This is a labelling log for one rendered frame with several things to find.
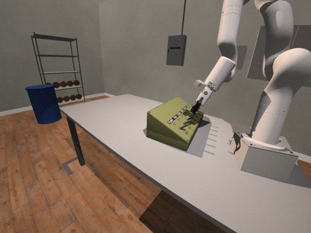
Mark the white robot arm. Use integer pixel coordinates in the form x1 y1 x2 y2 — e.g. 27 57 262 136
194 0 311 150

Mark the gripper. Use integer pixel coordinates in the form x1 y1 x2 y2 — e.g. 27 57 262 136
190 86 216 114

